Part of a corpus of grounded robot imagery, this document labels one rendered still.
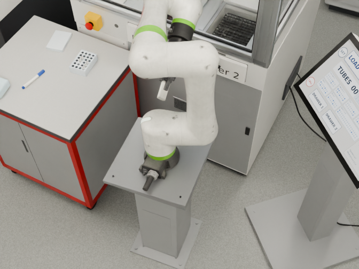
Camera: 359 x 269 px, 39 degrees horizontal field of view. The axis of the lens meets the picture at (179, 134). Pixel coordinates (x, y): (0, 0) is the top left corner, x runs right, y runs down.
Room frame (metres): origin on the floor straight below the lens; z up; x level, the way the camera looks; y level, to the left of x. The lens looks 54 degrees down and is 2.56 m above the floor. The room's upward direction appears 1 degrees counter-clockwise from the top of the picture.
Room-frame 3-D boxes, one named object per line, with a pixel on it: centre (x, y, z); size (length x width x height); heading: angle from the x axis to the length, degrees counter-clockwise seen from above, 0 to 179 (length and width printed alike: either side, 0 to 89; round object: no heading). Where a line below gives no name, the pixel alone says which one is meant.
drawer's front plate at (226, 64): (1.60, -0.17, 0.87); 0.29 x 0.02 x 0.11; 62
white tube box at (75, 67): (1.71, 0.45, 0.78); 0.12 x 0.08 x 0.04; 157
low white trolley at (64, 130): (1.68, 0.61, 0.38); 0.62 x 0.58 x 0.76; 62
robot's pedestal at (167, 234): (1.16, 0.07, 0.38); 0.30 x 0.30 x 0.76; 68
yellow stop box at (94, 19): (1.89, 0.41, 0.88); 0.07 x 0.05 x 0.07; 62
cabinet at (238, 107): (2.16, -0.16, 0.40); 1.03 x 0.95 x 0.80; 62
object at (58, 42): (1.87, 0.59, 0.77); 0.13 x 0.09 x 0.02; 165
